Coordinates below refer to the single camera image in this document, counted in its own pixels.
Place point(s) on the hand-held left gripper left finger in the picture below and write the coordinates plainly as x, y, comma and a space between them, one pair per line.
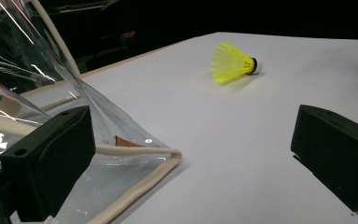
48, 165

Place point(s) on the yellow shuttlecock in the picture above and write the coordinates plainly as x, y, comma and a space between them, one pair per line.
230, 63

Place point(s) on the clear plastic bag beige trim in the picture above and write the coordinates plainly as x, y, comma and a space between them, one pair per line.
130, 150

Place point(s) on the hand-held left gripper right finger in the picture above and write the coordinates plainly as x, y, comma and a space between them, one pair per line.
338, 155

